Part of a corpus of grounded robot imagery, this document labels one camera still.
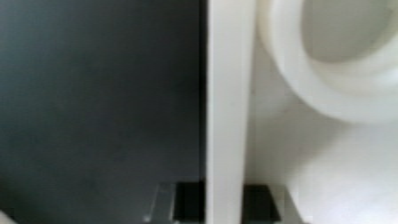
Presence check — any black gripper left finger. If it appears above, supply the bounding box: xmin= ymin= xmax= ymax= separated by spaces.
xmin=142 ymin=181 xmax=206 ymax=224

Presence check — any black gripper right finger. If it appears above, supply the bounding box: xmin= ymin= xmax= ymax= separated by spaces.
xmin=243 ymin=184 xmax=309 ymax=224

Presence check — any white square tabletop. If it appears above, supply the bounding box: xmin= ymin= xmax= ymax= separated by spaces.
xmin=206 ymin=0 xmax=398 ymax=224

